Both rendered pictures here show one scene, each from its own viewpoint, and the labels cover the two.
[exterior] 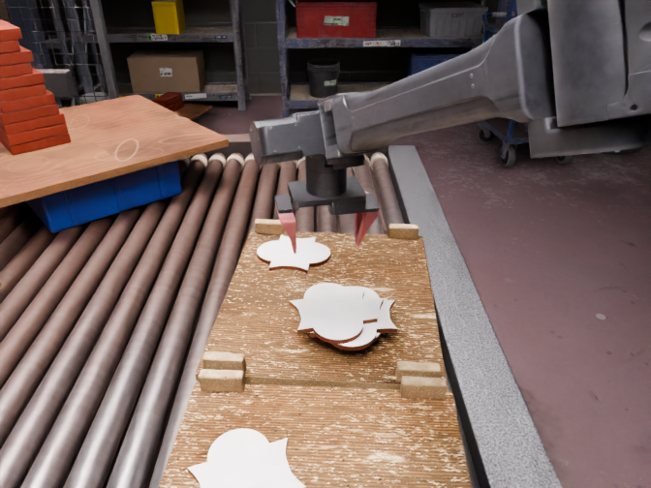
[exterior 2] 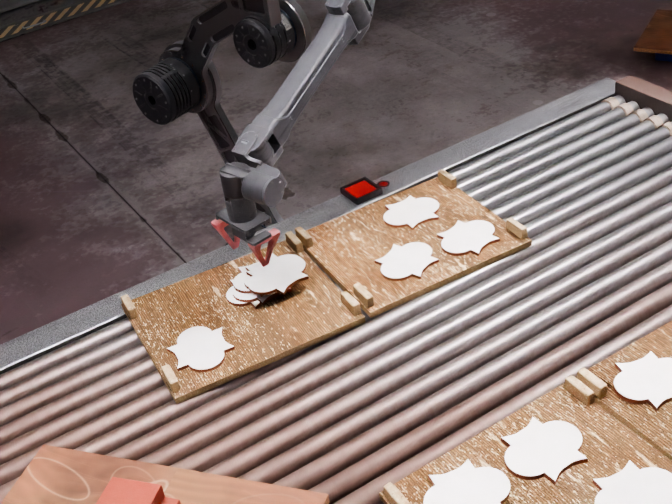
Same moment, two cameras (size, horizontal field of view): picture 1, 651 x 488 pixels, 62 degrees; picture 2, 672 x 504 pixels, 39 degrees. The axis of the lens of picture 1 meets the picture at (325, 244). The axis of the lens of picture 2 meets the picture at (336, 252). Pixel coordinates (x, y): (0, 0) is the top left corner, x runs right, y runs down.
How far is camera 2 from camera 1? 205 cm
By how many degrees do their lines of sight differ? 91
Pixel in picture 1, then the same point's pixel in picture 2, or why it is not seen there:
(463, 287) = (175, 273)
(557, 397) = not seen: outside the picture
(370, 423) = (339, 247)
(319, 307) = (279, 278)
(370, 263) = (185, 309)
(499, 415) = (290, 227)
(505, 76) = (351, 29)
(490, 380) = not seen: hidden behind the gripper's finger
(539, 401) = not seen: outside the picture
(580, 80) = (367, 13)
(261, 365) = (334, 298)
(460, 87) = (339, 45)
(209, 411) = (383, 294)
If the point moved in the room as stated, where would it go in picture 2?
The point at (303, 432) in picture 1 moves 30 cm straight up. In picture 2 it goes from (364, 262) to (349, 140)
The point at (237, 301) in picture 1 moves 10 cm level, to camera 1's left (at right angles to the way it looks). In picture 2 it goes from (285, 341) to (310, 368)
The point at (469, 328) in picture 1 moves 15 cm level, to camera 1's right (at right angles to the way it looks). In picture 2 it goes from (223, 256) to (196, 229)
